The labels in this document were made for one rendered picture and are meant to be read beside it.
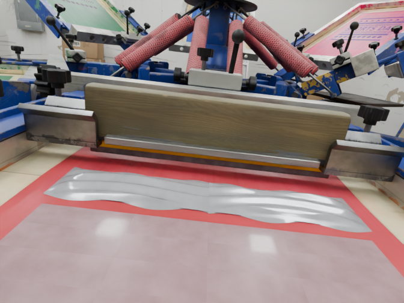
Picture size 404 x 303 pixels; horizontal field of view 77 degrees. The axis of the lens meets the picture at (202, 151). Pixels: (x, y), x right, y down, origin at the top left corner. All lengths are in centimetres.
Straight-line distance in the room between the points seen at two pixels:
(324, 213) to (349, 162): 10
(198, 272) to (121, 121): 23
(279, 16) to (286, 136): 429
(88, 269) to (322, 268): 19
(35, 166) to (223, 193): 25
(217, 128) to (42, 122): 23
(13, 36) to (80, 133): 516
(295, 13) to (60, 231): 457
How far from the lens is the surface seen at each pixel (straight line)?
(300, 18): 470
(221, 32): 115
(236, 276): 23
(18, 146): 41
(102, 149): 41
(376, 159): 42
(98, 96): 37
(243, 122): 35
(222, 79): 62
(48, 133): 41
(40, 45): 528
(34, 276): 23
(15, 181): 37
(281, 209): 31
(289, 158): 37
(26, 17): 525
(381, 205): 42
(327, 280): 25
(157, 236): 25
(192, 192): 31
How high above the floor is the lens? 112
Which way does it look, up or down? 21 degrees down
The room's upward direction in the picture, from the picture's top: 7 degrees clockwise
